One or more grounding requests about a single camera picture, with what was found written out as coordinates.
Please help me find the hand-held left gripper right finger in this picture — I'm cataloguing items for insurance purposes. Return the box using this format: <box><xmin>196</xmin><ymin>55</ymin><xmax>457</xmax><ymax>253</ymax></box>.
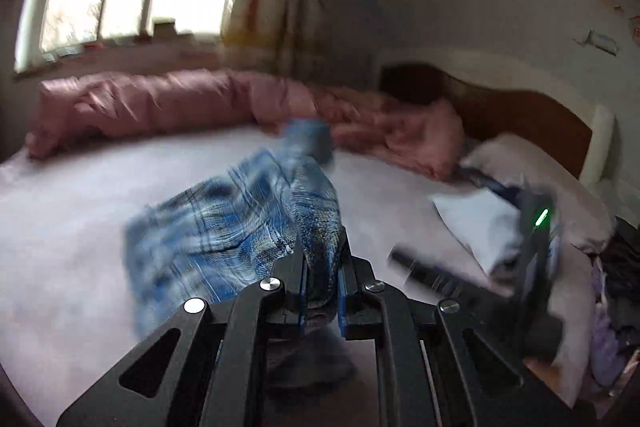
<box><xmin>337</xmin><ymin>227</ymin><xmax>583</xmax><ymax>427</ymax></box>

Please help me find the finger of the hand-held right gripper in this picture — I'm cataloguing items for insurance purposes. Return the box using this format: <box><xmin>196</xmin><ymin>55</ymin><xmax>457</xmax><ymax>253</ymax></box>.
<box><xmin>390</xmin><ymin>247</ymin><xmax>506</xmax><ymax>303</ymax></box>

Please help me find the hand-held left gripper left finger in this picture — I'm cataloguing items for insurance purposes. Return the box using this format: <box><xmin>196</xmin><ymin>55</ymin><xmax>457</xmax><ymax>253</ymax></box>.
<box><xmin>56</xmin><ymin>232</ymin><xmax>307</xmax><ymax>427</ymax></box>

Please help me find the blue plaid shirt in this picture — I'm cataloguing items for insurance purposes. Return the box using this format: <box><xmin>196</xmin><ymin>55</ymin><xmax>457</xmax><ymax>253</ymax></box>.
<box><xmin>122</xmin><ymin>119</ymin><xmax>358</xmax><ymax>388</ymax></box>

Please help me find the pile of clothes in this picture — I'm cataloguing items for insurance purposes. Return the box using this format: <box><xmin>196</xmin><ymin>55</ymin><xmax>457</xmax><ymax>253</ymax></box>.
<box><xmin>590</xmin><ymin>217</ymin><xmax>640</xmax><ymax>398</ymax></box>

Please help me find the white folded garment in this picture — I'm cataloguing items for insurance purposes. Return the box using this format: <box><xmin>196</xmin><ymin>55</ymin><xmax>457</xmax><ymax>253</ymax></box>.
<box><xmin>432</xmin><ymin>187</ymin><xmax>526</xmax><ymax>275</ymax></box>

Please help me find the pink pillow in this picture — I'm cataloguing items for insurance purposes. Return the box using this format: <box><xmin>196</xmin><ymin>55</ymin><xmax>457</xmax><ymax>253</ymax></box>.
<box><xmin>460</xmin><ymin>132</ymin><xmax>616</xmax><ymax>253</ymax></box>

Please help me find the wooden bed headboard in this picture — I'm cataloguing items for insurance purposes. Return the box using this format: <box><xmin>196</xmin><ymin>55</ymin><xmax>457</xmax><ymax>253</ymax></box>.
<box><xmin>375</xmin><ymin>47</ymin><xmax>616</xmax><ymax>185</ymax></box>

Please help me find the pink duvet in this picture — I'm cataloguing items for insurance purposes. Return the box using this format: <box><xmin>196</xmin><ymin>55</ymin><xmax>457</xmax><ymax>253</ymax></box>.
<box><xmin>27</xmin><ymin>69</ymin><xmax>466</xmax><ymax>180</ymax></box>

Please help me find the bed with pink sheet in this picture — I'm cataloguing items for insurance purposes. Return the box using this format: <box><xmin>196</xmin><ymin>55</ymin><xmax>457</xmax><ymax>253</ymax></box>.
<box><xmin>0</xmin><ymin>127</ymin><xmax>616</xmax><ymax>427</ymax></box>

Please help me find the white wall sticker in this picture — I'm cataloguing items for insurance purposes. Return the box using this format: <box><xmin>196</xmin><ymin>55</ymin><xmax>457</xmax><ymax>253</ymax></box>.
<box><xmin>575</xmin><ymin>29</ymin><xmax>618</xmax><ymax>55</ymax></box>

